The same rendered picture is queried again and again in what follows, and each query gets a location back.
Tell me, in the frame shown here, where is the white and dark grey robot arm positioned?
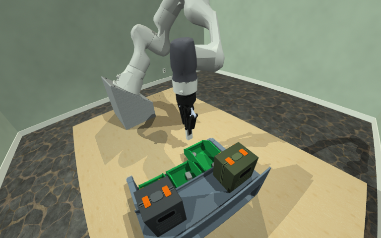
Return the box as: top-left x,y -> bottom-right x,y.
113,0 -> 225,96

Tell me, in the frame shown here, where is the olive green case with orange latches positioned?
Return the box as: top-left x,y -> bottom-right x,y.
213,142 -> 259,193

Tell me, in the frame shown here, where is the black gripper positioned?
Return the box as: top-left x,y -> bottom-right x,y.
176,92 -> 198,140

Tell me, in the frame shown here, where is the black tool case with orange latches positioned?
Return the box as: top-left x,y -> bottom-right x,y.
134,176 -> 187,237

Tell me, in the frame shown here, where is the green bin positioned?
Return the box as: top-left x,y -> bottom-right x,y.
165,160 -> 202,188
138,173 -> 165,189
184,140 -> 221,173

